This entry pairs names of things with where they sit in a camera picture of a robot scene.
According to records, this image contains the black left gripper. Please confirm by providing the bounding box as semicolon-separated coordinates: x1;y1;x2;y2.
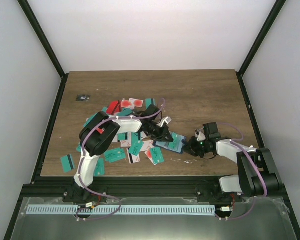
146;121;174;142

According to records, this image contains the blue card holder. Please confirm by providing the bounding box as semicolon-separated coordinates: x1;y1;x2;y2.
154;134;187;154

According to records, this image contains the teal VIP card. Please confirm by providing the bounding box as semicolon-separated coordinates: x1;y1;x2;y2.
104;148;126;163
168;132;186;154

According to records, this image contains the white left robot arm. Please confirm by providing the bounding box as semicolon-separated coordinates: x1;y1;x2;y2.
74;104;173;202

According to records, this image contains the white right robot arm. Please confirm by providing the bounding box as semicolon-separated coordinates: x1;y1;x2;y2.
182;122;284;202

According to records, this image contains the teal card black stripe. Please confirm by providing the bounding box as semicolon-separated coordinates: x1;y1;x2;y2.
145;98;156;109
60;154;75;173

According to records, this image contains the white red blotch card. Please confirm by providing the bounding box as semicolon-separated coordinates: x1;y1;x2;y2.
121;98;144;110

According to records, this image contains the red black striped card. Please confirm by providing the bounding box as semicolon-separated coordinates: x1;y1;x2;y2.
106;100;122;116

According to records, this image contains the light blue slotted strip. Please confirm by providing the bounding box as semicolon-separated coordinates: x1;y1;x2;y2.
26;204;216;216

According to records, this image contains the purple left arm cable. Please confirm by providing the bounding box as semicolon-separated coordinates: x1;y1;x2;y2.
79;97;166;188

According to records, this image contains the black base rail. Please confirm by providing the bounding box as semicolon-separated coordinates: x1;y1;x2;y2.
20;176;238;204

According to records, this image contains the black frame post right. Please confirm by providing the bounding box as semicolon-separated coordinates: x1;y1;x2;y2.
239;0;287;75

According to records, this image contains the black frame post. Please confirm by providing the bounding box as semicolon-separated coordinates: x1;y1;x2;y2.
16;0;66;76
239;0;287;75

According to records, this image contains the black frame post left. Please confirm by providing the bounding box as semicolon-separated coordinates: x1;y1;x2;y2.
16;0;66;76

